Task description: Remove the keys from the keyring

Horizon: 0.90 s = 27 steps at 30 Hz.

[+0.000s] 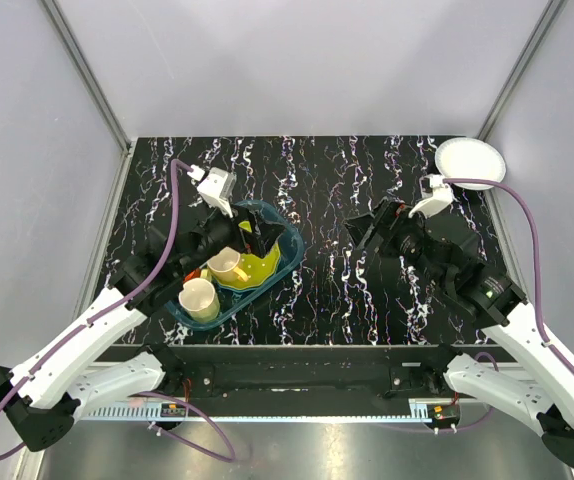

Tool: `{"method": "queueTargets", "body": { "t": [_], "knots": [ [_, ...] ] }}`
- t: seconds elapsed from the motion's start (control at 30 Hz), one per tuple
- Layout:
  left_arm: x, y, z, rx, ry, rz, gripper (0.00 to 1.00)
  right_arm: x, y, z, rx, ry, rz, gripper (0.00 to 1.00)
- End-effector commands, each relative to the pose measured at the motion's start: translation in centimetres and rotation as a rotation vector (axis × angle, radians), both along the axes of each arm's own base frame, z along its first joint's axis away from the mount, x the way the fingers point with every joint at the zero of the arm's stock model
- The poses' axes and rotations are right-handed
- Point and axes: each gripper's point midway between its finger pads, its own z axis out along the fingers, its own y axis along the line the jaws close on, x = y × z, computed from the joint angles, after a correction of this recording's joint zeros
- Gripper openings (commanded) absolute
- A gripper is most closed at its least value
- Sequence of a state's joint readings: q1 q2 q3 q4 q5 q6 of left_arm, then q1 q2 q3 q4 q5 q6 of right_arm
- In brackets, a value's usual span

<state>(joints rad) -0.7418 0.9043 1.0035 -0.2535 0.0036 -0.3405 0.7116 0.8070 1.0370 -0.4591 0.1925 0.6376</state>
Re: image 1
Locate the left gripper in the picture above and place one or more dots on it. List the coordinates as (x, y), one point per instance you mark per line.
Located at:
(259, 240)

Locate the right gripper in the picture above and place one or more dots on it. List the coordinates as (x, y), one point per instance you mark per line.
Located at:
(389, 218)

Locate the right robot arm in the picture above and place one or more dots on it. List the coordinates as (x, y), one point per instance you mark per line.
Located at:
(488, 298)

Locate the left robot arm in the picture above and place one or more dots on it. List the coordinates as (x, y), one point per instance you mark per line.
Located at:
(45, 396)

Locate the yellow-green dotted plate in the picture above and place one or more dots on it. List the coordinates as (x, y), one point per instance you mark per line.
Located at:
(258, 269)

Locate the teal plastic tray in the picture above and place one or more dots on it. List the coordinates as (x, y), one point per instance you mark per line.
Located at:
(232, 301)

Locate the orange object in tray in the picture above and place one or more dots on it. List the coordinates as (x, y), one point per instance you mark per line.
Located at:
(194, 274)

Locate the pale yellow cup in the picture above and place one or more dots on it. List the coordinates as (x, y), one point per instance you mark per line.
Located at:
(200, 300)

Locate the white paper plate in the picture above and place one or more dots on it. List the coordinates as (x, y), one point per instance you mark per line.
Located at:
(470, 158)

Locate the yellow mug with handle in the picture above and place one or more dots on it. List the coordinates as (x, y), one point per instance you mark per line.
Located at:
(225, 266)

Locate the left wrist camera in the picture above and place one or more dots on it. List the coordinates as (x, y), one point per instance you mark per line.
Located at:
(215, 187)

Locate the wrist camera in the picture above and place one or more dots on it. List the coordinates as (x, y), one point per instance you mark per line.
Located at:
(436, 194)
(215, 187)

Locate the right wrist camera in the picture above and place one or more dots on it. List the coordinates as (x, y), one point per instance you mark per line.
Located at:
(436, 194)

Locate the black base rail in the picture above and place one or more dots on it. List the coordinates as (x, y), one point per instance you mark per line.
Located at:
(311, 381)

